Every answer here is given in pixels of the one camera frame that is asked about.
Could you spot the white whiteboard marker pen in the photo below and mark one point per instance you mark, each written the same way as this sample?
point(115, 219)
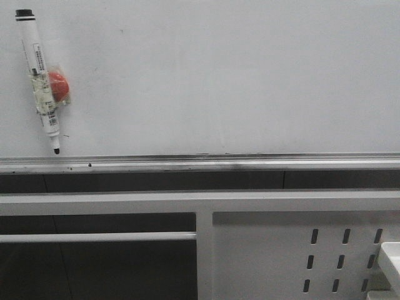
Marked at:
point(39, 76)

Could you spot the large whiteboard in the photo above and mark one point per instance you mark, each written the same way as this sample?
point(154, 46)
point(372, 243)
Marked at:
point(208, 77)

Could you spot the aluminium whiteboard tray rail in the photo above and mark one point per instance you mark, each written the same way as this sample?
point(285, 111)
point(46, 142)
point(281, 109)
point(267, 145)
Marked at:
point(198, 163)

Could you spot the white perforated metal panel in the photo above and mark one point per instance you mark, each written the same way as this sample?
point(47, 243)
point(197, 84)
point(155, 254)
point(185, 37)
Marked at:
point(299, 255)

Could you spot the white plastic bin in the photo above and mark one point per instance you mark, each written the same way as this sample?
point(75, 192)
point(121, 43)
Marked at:
point(385, 281)

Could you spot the white metal stand frame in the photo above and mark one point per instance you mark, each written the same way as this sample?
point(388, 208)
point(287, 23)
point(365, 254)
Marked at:
point(141, 245)

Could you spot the red round magnet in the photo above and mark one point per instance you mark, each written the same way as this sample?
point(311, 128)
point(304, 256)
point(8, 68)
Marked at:
point(59, 86)

